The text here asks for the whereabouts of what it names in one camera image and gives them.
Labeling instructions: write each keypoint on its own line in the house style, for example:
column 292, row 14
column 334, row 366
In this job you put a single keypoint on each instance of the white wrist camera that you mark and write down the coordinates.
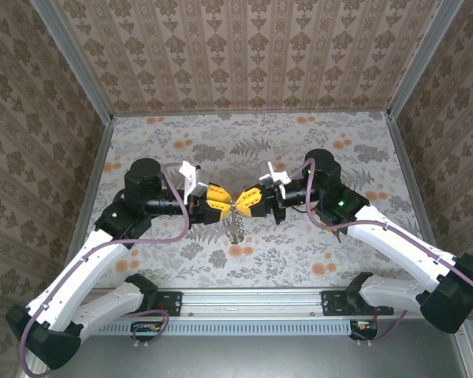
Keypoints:
column 276, row 175
column 190, row 177

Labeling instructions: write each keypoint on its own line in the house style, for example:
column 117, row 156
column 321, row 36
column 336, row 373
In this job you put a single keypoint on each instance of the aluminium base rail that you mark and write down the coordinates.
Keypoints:
column 240, row 302

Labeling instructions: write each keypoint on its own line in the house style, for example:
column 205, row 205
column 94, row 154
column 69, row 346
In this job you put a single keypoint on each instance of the aluminium frame side rail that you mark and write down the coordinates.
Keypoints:
column 90, row 185
column 410, row 181

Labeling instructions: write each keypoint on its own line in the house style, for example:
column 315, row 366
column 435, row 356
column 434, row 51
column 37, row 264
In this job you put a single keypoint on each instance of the aluminium frame corner post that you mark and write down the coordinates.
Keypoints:
column 421, row 59
column 75, row 63

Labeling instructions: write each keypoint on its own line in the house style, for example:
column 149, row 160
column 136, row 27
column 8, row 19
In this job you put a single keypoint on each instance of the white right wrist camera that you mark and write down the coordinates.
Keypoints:
column 276, row 175

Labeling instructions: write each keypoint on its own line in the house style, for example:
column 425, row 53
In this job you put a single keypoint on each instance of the metal keyring bunch with keys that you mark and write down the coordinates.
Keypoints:
column 235, row 228

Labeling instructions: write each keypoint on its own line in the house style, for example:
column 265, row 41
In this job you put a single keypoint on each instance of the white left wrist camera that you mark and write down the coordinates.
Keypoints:
column 190, row 177

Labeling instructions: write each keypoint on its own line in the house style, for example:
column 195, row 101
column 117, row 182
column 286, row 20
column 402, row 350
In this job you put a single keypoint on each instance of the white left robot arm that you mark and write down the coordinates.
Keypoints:
column 75, row 275

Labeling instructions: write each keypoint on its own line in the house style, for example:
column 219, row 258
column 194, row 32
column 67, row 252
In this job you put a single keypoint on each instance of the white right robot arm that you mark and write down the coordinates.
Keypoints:
column 402, row 248

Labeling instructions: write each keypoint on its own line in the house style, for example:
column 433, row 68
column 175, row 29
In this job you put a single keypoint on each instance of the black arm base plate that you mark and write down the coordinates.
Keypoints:
column 335, row 302
column 169, row 303

